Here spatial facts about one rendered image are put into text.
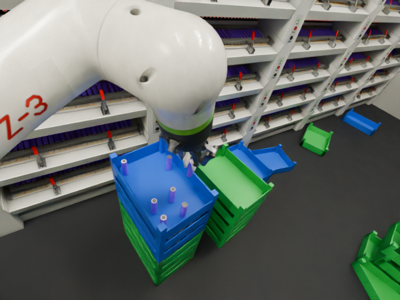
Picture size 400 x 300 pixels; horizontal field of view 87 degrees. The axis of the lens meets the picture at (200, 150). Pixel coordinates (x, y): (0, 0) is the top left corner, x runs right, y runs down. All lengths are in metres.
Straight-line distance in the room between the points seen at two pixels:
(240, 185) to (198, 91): 0.79
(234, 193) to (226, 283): 0.42
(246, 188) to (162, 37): 0.84
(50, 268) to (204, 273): 0.66
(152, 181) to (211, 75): 0.55
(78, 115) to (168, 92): 0.71
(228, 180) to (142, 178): 0.41
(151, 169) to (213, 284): 0.62
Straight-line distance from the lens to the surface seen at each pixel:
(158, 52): 0.21
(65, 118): 0.90
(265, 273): 1.22
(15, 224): 1.28
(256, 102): 1.36
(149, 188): 0.71
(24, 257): 1.26
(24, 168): 1.05
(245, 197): 0.95
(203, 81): 0.21
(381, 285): 1.55
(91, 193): 1.28
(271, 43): 1.25
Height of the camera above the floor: 1.07
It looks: 44 degrees down
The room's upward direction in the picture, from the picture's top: 13 degrees clockwise
